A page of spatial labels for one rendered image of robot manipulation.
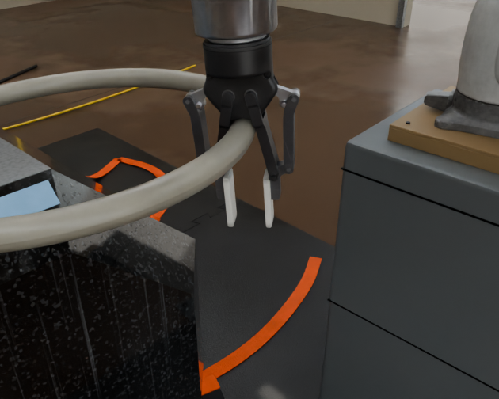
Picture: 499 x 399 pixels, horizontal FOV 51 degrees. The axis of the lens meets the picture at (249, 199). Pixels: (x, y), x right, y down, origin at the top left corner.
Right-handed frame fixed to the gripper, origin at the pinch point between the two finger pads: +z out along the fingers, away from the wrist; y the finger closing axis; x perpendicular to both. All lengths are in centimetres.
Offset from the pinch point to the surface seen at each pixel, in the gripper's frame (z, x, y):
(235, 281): 83, -87, 23
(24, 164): -1.8, -6.5, 33.9
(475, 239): 20.1, -22.4, -34.6
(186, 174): -10.6, 14.1, 3.3
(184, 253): 23.6, -20.7, 16.8
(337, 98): 82, -279, -12
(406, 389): 62, -26, -27
